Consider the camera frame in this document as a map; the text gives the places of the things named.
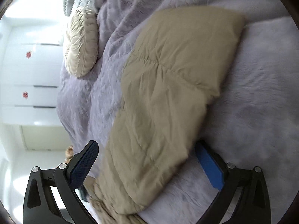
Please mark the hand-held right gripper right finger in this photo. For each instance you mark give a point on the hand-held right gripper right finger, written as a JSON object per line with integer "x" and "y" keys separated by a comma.
{"x": 210, "y": 168}

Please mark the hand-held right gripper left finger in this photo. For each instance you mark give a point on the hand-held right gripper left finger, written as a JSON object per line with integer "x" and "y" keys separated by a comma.
{"x": 84, "y": 165}

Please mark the beige puffer jacket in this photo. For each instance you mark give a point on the beige puffer jacket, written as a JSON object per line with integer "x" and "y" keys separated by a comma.
{"x": 163, "y": 98}

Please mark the striped beige garment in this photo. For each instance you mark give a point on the striped beige garment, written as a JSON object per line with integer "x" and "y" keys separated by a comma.
{"x": 70, "y": 153}

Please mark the dark green garment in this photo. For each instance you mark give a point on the dark green garment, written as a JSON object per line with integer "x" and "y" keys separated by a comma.
{"x": 83, "y": 194}

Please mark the purple embossed blanket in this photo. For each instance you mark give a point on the purple embossed blanket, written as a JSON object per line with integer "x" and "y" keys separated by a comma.
{"x": 257, "y": 98}

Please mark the white wardrobe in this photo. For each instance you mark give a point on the white wardrobe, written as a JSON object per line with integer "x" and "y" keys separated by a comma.
{"x": 42, "y": 70}

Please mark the round beige pleated cushion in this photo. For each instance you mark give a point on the round beige pleated cushion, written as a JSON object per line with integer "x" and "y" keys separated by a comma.
{"x": 80, "y": 42}

